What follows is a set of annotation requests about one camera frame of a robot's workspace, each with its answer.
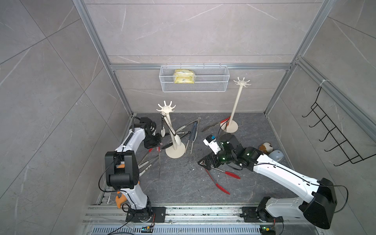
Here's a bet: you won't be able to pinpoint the red sleeved steel tongs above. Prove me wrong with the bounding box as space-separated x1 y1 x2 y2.
138 147 161 167

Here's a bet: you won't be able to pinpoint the white wire mesh basket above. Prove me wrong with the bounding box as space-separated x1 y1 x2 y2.
159 65 230 93

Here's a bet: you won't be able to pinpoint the red handled steel tongs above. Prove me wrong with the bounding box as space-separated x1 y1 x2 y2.
201 117 230 132

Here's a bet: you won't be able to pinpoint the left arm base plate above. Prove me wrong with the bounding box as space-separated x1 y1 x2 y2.
126 207 166 223

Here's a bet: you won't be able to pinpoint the steel tongs with ring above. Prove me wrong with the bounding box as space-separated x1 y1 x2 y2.
176 117 201 132

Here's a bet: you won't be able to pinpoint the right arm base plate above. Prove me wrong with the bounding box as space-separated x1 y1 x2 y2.
240 207 284 223

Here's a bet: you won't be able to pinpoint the long steel white tongs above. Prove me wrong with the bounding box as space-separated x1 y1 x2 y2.
162 113 176 137

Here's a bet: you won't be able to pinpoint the black tipped steel tongs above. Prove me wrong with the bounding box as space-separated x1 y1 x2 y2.
161 131 191 150

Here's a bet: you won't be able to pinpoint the cream utensil stand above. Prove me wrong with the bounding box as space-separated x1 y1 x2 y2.
221 77 251 133
157 101 185 159

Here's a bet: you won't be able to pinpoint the grey blue dome toy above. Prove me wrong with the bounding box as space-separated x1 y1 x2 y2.
268 150 285 163

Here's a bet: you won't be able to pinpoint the black wire wall hook rack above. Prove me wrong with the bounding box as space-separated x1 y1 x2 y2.
302 87 376 167

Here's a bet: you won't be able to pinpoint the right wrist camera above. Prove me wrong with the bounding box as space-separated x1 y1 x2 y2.
203 135 222 155

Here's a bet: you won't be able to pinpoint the blue handled cream tongs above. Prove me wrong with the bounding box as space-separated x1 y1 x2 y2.
185 121 198 153

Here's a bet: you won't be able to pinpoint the yellow packet in basket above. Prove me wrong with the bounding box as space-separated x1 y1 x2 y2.
173 69 195 84

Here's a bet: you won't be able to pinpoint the orange monster plush toy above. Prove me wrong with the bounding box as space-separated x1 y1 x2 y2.
111 162 140 209

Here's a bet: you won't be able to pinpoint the brown white plush toy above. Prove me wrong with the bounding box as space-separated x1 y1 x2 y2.
258 142 274 154

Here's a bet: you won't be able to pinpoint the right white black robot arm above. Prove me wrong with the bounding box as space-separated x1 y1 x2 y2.
198 134 337 230

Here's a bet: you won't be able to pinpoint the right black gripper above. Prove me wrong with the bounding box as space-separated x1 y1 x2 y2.
197 148 235 170

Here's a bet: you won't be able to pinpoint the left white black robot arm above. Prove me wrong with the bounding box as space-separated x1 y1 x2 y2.
104 117 161 219

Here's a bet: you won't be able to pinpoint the slim white tipped tongs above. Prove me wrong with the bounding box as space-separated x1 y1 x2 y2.
139 156 159 176

